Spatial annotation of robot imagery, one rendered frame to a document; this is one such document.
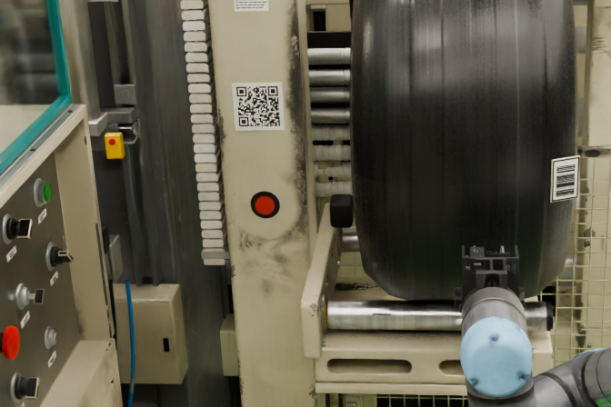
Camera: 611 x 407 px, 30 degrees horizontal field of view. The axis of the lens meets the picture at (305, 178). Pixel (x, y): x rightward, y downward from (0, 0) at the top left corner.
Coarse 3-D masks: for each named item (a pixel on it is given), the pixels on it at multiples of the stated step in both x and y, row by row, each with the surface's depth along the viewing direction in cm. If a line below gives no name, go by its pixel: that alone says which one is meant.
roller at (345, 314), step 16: (336, 304) 174; (352, 304) 174; (368, 304) 173; (384, 304) 173; (400, 304) 173; (416, 304) 173; (432, 304) 172; (448, 304) 172; (528, 304) 171; (544, 304) 170; (336, 320) 173; (352, 320) 173; (368, 320) 173; (384, 320) 172; (400, 320) 172; (416, 320) 172; (432, 320) 171; (448, 320) 171; (528, 320) 170; (544, 320) 169
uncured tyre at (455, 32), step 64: (384, 0) 153; (448, 0) 151; (512, 0) 149; (384, 64) 149; (448, 64) 148; (512, 64) 147; (576, 64) 154; (384, 128) 149; (448, 128) 148; (512, 128) 147; (576, 128) 153; (384, 192) 152; (448, 192) 150; (512, 192) 149; (384, 256) 159; (448, 256) 156; (512, 256) 155
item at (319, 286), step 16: (320, 224) 196; (320, 240) 190; (336, 240) 198; (320, 256) 184; (336, 256) 198; (320, 272) 178; (336, 272) 198; (304, 288) 174; (320, 288) 173; (304, 304) 169; (320, 304) 172; (304, 320) 170; (320, 320) 172; (304, 336) 171; (320, 336) 171; (304, 352) 172; (320, 352) 172
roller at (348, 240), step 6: (342, 228) 202; (348, 228) 200; (354, 228) 200; (342, 234) 202; (348, 234) 199; (354, 234) 199; (342, 240) 202; (348, 240) 199; (354, 240) 199; (342, 246) 202; (348, 246) 200; (354, 246) 199
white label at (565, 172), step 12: (576, 156) 148; (552, 168) 148; (564, 168) 148; (576, 168) 149; (552, 180) 149; (564, 180) 149; (576, 180) 150; (552, 192) 149; (564, 192) 150; (576, 192) 150
